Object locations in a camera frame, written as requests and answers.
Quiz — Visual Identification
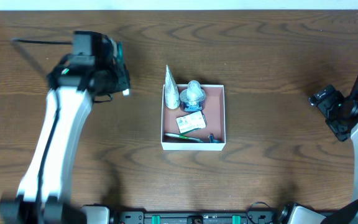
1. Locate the black mounting rail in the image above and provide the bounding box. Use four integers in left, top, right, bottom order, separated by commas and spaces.
82, 201, 332, 224

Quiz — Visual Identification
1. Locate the red Colgate toothpaste tube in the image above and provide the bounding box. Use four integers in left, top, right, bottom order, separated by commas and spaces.
116, 42, 131, 96

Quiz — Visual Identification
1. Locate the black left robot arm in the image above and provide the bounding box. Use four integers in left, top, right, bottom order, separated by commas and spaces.
0, 31, 131, 223

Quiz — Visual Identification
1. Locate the white Pantene conditioner tube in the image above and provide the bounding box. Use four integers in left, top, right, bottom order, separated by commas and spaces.
164, 65, 180, 110

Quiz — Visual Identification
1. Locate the green white toothbrush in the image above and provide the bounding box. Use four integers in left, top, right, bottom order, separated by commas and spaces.
164, 133, 204, 143

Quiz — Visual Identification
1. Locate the blue disposable razor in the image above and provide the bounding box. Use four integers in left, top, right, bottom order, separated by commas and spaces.
208, 134, 222, 144

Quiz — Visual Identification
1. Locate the white cardboard box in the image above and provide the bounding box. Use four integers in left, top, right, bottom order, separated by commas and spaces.
160, 85, 226, 151

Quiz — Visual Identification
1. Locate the green Dettol soap bar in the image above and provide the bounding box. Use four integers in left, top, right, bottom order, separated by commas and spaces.
176, 111, 206, 134

